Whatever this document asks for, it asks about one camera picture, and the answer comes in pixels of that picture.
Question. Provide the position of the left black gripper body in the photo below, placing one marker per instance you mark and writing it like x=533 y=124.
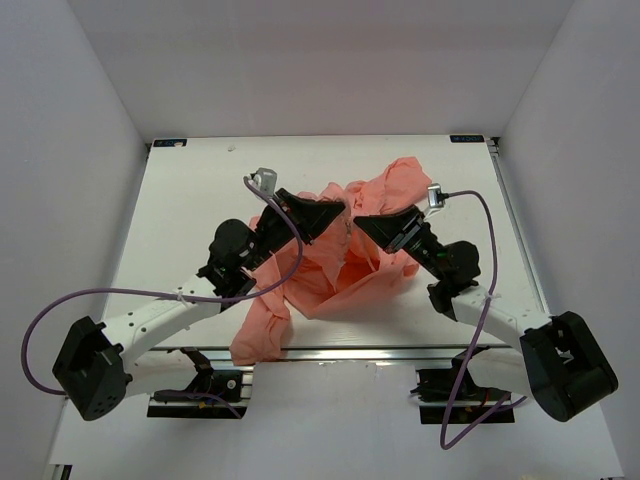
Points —
x=272 y=234

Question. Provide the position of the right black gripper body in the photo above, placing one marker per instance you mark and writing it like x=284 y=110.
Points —
x=420 y=244

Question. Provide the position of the salmon pink jacket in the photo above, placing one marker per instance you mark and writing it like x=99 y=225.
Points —
x=340 y=271

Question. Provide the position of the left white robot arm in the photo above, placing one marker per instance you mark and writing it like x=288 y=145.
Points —
x=101 y=364

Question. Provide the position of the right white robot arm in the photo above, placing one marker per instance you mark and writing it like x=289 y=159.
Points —
x=554 y=360

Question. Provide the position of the right blue table label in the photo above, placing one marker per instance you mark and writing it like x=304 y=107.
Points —
x=466 y=138

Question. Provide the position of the blue table label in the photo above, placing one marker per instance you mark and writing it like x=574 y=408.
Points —
x=466 y=138
x=169 y=143

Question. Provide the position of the left blue table label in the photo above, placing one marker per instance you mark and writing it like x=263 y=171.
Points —
x=169 y=143

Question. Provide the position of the front white panel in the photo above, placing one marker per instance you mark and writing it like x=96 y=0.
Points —
x=330 y=421

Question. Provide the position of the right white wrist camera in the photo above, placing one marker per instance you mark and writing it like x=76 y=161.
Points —
x=436 y=200

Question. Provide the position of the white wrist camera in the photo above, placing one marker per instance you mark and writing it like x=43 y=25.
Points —
x=262 y=182
x=436 y=200

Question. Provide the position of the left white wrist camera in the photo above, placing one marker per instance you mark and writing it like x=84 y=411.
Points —
x=262 y=182

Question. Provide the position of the right aluminium side rail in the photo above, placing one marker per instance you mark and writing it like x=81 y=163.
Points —
x=509 y=200

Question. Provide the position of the front aluminium rail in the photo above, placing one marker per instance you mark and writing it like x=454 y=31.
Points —
x=325 y=354

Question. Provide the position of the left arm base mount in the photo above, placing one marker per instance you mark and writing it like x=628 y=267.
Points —
x=216 y=389

